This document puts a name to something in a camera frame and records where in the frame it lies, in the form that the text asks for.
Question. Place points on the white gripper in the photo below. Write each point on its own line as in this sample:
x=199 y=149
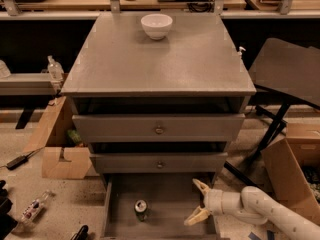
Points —
x=215 y=201

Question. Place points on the green soda can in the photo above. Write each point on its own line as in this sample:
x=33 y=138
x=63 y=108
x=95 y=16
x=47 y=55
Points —
x=141 y=209

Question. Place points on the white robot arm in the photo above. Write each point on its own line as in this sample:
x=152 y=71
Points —
x=252 y=206

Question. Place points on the grey middle drawer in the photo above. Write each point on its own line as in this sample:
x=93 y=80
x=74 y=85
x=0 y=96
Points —
x=147 y=162

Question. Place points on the brass middle drawer knob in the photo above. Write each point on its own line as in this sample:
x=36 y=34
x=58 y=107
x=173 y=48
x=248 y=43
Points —
x=160 y=164

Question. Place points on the brass drawer knob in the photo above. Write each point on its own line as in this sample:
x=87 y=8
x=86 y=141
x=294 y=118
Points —
x=159 y=130
x=160 y=164

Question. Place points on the grey open bottom drawer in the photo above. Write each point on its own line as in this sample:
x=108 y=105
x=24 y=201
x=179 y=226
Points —
x=171 y=198

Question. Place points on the brass top drawer knob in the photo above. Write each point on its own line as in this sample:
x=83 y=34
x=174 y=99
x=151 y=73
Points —
x=159 y=130

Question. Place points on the grey drawer cabinet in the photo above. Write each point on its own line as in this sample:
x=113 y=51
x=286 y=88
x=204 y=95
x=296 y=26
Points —
x=194 y=70

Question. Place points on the grey top drawer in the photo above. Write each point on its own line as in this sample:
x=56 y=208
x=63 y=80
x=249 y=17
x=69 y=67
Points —
x=141 y=128

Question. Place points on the open cardboard box right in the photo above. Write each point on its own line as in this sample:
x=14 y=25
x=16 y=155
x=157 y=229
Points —
x=284 y=160

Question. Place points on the cardboard box left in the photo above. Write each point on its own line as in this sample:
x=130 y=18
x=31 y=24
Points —
x=60 y=160

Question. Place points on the white pump dispenser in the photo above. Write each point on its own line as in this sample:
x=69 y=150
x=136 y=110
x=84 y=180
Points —
x=241 y=51

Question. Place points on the plastic bottle on floor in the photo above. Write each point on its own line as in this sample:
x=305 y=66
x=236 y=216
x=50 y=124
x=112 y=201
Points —
x=35 y=208

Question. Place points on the white ceramic bowl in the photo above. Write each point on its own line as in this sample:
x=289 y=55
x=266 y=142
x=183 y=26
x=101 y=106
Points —
x=156 y=26

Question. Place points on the black power adapter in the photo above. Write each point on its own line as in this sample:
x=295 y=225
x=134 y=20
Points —
x=16 y=162

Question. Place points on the clear bottle on shelf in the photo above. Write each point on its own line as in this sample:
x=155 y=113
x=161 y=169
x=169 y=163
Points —
x=55 y=69

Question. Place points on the grey low shelf left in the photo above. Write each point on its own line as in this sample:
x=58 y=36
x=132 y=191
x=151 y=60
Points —
x=29 y=84

